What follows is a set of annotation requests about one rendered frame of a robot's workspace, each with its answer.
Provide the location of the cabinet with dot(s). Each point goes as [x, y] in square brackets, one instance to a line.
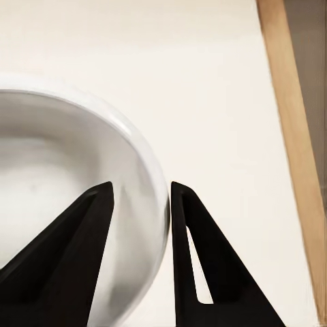
[307, 22]

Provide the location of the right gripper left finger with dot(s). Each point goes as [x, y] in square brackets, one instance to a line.
[51, 282]

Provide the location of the coffee cup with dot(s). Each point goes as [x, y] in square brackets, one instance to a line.
[57, 140]

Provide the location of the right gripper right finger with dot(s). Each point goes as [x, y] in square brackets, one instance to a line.
[238, 300]

